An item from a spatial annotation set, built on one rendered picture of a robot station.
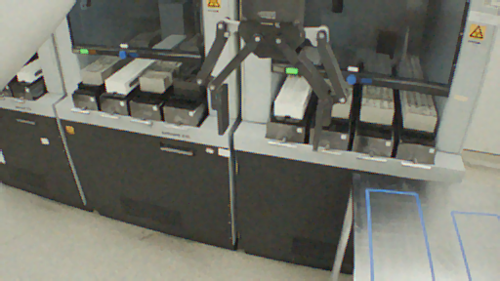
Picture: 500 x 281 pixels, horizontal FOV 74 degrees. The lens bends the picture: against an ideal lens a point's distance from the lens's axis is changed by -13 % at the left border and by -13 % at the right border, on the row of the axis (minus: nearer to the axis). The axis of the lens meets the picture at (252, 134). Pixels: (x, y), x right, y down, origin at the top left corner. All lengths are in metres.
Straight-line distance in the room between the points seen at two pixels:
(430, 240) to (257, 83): 0.79
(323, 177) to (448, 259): 0.64
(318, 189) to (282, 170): 0.16
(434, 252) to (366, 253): 0.17
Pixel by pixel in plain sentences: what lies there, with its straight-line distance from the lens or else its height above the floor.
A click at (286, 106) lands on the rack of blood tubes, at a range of 1.32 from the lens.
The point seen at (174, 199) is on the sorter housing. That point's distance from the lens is 1.73.
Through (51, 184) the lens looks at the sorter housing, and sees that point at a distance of 2.25.
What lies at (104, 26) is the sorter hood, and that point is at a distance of 1.56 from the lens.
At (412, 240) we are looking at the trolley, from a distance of 0.95.
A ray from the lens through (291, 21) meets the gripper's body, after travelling 0.45.
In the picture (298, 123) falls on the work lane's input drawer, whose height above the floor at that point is 0.81.
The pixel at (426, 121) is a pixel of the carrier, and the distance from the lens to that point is 1.36.
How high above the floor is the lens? 1.48
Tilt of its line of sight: 33 degrees down
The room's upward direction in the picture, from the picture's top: straight up
